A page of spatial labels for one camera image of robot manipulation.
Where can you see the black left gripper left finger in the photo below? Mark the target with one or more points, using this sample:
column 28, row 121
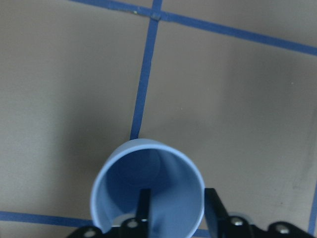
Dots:
column 144, row 205

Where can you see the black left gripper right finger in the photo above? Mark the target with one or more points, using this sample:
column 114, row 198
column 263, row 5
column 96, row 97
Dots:
column 215, row 212

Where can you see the blue plastic cup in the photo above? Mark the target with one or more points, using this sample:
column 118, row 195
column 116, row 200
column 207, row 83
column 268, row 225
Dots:
column 177, row 188

